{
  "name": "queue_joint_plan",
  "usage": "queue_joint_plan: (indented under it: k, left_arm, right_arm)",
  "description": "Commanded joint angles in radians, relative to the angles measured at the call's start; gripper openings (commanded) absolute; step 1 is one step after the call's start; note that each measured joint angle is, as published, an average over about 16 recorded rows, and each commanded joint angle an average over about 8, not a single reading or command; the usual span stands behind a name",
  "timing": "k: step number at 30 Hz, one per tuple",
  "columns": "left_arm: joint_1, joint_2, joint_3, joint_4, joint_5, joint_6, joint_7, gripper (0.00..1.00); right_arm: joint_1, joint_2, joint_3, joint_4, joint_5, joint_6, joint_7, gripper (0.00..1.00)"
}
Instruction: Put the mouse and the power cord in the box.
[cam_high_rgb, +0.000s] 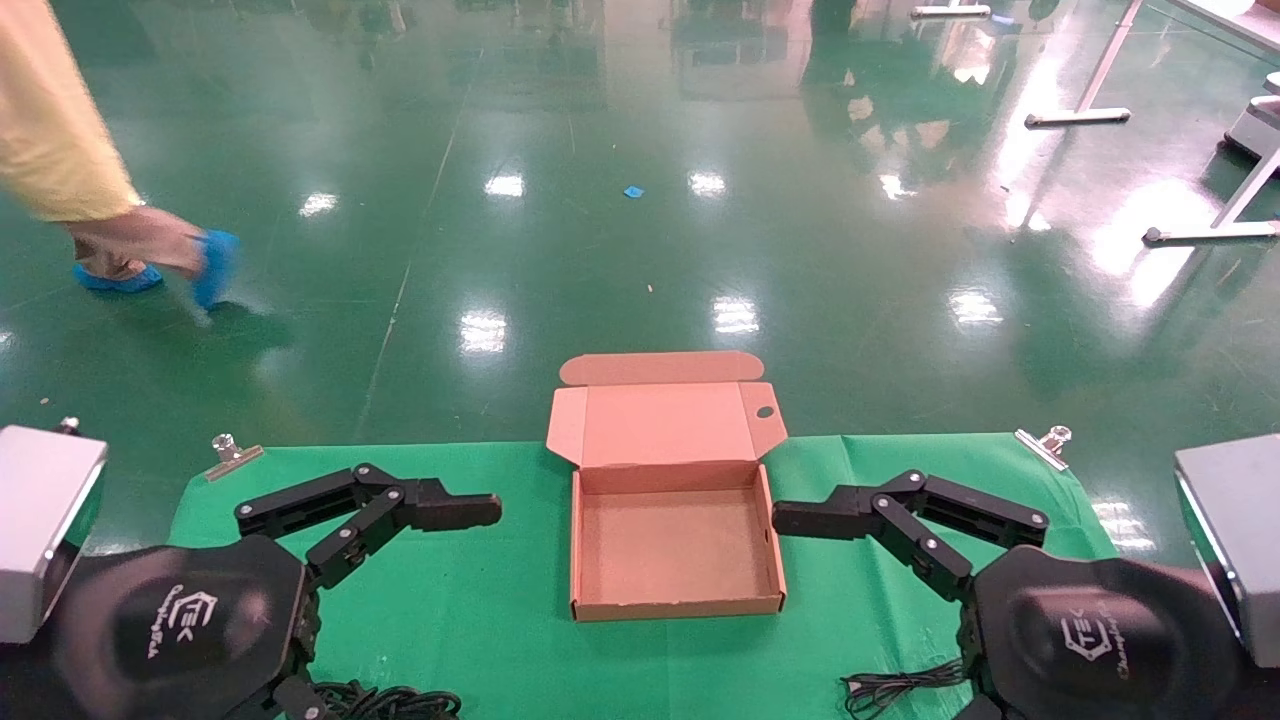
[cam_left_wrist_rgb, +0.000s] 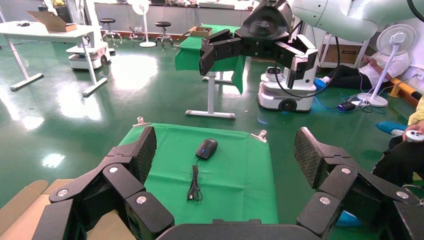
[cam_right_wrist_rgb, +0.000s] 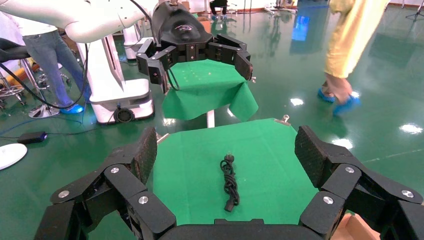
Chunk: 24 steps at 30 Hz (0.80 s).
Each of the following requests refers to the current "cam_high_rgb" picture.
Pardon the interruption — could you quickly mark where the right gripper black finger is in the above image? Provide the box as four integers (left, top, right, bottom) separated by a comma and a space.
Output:
772, 470, 1049, 601

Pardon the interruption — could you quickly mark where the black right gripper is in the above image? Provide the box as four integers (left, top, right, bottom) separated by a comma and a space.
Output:
955, 546, 1251, 720

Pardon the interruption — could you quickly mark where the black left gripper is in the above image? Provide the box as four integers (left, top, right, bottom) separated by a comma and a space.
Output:
50, 463, 503, 720

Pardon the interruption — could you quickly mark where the thick black power cord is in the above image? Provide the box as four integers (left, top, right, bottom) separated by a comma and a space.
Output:
318, 680, 463, 720

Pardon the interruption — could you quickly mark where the person hand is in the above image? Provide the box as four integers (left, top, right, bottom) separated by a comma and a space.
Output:
65, 207, 207, 282

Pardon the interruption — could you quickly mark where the white table top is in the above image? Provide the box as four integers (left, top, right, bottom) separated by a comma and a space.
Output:
1165, 0, 1280, 54

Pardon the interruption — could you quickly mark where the yellow sleeved person forearm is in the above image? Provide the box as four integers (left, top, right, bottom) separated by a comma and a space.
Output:
0, 0, 142, 223

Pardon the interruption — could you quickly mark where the green table cloth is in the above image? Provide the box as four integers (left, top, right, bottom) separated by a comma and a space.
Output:
168, 432, 1119, 720

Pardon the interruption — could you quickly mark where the open brown cardboard box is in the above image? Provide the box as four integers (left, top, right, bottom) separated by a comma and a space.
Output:
546, 350, 789, 623

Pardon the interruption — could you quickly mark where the white table frame leg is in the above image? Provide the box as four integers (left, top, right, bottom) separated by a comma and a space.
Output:
1024, 0, 1147, 129
1143, 150, 1280, 247

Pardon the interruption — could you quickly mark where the blue shoe cover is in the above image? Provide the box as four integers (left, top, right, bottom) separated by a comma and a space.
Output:
73, 262, 164, 294
192, 229, 242, 312

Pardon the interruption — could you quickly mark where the white machine base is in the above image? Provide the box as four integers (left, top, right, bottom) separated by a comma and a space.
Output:
1222, 72, 1280, 163

